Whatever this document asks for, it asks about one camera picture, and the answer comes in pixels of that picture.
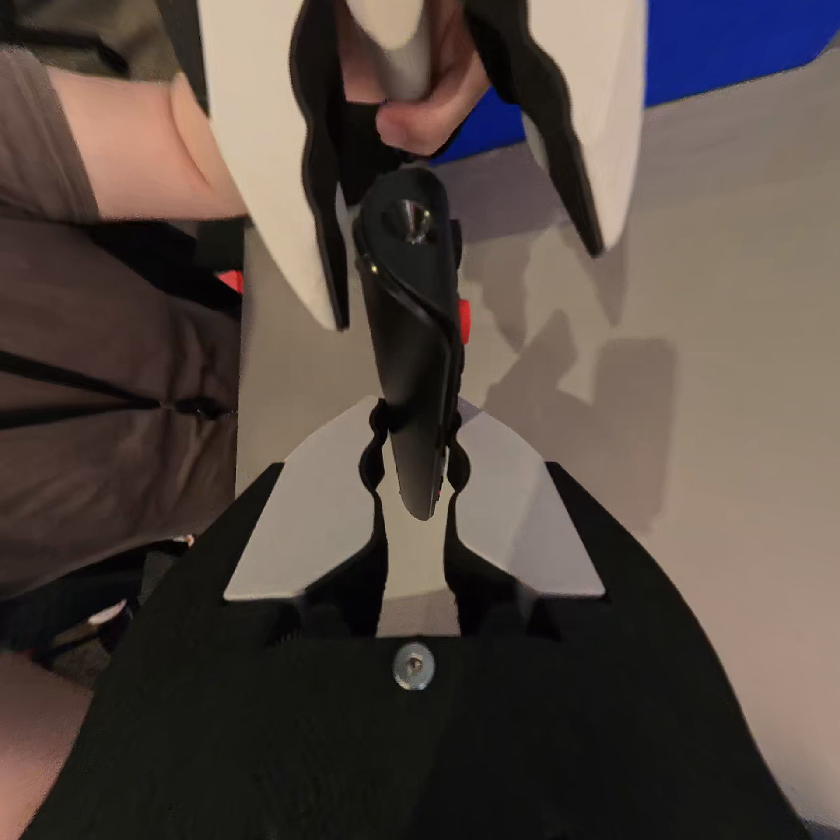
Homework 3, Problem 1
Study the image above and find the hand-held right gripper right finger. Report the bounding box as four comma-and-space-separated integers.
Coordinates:
446, 395, 606, 598

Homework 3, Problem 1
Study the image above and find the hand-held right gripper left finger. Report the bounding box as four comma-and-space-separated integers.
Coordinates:
223, 395, 388, 601

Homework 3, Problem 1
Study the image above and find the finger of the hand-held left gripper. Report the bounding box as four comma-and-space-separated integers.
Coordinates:
471, 0, 648, 259
197, 0, 352, 332

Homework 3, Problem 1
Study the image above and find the blue plastic bin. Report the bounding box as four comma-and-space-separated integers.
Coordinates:
430, 0, 840, 165

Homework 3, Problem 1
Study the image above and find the black remote control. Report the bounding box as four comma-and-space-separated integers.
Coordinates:
353, 167, 468, 522

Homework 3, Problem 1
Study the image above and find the person's right forearm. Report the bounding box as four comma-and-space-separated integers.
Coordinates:
0, 650, 94, 840

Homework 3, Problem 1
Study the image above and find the person's left forearm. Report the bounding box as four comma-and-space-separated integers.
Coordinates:
49, 66, 250, 221

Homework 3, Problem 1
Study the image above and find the person's left hand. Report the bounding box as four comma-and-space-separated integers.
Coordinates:
336, 0, 494, 158

